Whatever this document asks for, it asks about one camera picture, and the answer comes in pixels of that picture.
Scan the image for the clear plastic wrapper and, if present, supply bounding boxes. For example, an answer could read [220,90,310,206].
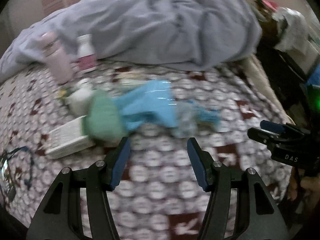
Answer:
[171,101,198,139]

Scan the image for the patterned bunny blanket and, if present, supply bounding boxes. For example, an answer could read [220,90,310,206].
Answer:
[1,62,291,239]

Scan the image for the grey blue duvet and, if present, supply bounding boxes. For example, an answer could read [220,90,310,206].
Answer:
[1,0,261,81]

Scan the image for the cream fleece blanket edge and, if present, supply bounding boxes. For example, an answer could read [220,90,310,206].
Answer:
[239,55,295,125]

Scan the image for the white plastic bag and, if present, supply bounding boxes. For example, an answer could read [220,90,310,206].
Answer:
[66,78,95,116]

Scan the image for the pink thermos bottle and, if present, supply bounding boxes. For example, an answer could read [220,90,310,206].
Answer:
[40,31,73,84]

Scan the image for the green cloth piece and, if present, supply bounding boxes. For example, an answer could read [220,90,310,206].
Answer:
[84,89,127,143]

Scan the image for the small white medicine box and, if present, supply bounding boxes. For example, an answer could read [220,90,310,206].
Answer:
[45,115,95,159]

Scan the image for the white bottle pink label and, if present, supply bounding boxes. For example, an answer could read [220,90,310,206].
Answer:
[77,34,97,73]

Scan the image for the white clothes pile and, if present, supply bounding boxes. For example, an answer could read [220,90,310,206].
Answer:
[272,7,309,55]

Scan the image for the operator right hand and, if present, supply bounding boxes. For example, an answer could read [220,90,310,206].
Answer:
[287,167,319,210]

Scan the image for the blue plastic bag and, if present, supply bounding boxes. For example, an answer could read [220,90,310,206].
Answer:
[112,80,220,132]

